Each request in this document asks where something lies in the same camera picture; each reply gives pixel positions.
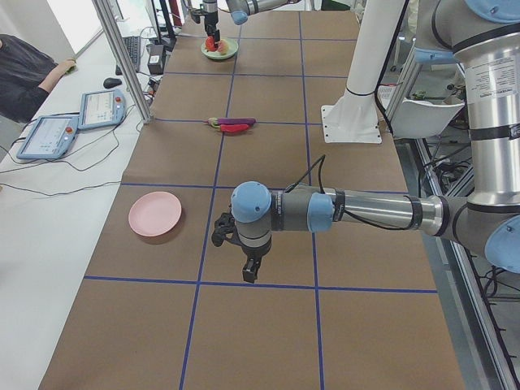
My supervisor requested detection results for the near blue teach pendant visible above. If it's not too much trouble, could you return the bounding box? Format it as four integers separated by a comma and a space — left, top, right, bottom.
16, 115, 79, 160

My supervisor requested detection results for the peach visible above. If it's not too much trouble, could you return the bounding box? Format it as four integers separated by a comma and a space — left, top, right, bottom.
217, 39, 229, 56

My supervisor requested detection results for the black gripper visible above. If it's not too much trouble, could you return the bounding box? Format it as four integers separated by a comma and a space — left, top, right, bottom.
242, 243, 270, 283
204, 12, 220, 41

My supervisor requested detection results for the pink plate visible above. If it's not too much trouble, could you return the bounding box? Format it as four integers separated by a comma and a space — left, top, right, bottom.
128, 191, 182, 237

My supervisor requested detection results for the white plastic cover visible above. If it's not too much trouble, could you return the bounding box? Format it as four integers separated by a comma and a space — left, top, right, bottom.
391, 99, 465, 139

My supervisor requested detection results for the green plate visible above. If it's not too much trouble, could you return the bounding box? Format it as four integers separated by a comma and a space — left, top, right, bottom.
201, 38, 239, 61

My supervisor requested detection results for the pendant black cable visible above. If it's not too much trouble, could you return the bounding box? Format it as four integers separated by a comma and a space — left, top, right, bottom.
0, 125, 123, 197

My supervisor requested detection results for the person in dark shirt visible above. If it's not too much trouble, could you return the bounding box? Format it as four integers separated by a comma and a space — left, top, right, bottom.
1, 34, 65, 123

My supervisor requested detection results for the far blue teach pendant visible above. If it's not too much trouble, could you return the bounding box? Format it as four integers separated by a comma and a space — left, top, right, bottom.
78, 89, 126, 130

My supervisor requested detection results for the red chili pepper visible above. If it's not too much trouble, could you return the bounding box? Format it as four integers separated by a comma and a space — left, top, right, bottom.
219, 123, 249, 134

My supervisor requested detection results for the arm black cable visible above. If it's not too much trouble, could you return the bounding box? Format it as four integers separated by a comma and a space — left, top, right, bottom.
284, 153, 415, 231

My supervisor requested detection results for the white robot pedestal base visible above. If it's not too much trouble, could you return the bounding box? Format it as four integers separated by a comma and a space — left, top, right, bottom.
322, 0, 408, 144

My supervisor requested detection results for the person's hand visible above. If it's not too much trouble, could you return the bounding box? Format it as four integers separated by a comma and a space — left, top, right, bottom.
58, 58, 77, 75

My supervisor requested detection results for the purple eggplant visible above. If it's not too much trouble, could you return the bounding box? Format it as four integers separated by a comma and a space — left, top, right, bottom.
206, 117, 256, 127

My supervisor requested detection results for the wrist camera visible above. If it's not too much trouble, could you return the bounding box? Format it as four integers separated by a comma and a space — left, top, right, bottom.
211, 212, 241, 247
190, 8, 204, 24

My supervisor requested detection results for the black computer mouse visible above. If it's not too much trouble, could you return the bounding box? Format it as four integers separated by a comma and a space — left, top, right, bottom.
102, 77, 122, 89

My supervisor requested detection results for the blue teach pendant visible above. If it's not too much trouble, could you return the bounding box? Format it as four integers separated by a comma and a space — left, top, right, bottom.
78, 89, 126, 130
16, 115, 79, 160

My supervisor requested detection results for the grey aluminium frame post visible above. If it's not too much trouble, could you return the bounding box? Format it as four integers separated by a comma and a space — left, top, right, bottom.
92, 0, 152, 124

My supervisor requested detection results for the black keyboard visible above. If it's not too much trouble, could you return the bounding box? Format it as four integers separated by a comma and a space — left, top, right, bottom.
123, 36, 141, 72

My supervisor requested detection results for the black power adapter box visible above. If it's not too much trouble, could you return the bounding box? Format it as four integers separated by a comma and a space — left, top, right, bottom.
147, 45, 166, 75

